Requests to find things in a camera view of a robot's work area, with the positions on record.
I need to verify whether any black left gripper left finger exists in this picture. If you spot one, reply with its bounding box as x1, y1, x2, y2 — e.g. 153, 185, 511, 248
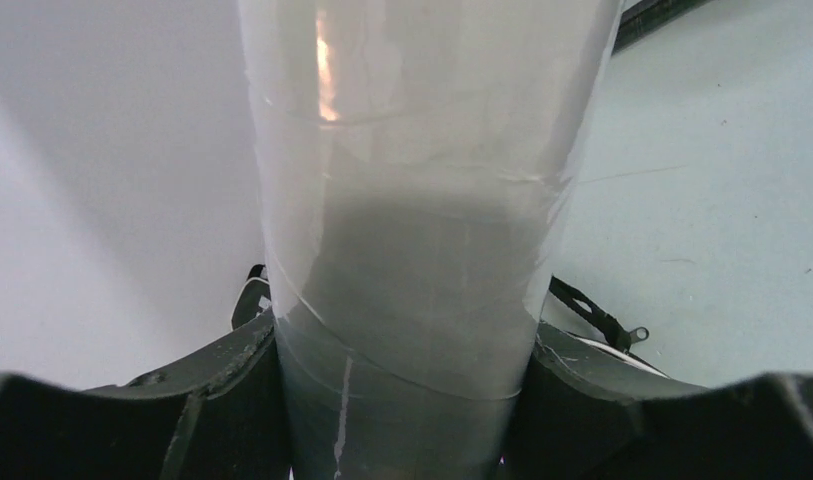
0, 312, 291, 479

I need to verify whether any black racket bag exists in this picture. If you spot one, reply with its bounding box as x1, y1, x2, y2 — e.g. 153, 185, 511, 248
230, 264, 669, 379

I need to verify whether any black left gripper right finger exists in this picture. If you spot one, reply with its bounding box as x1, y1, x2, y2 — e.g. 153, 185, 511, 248
503, 324, 813, 479

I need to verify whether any white shuttlecock tube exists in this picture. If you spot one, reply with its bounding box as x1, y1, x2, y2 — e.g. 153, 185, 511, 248
238, 1, 623, 479

